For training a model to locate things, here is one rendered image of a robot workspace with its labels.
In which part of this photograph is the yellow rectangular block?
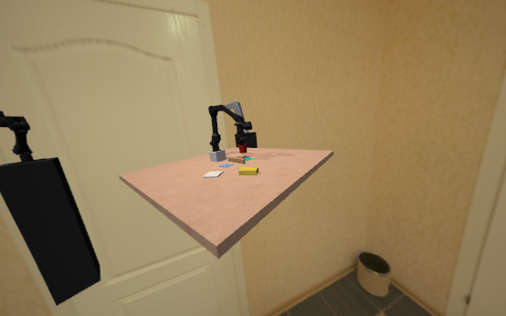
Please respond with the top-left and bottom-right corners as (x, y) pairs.
(238, 167), (258, 175)

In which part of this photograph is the red cup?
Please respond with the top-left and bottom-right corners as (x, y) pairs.
(238, 143), (247, 153)

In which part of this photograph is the cream flat square tile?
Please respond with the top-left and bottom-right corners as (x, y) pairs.
(203, 171), (223, 178)

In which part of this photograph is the tan wooden bar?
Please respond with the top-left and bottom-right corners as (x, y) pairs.
(228, 157), (246, 164)

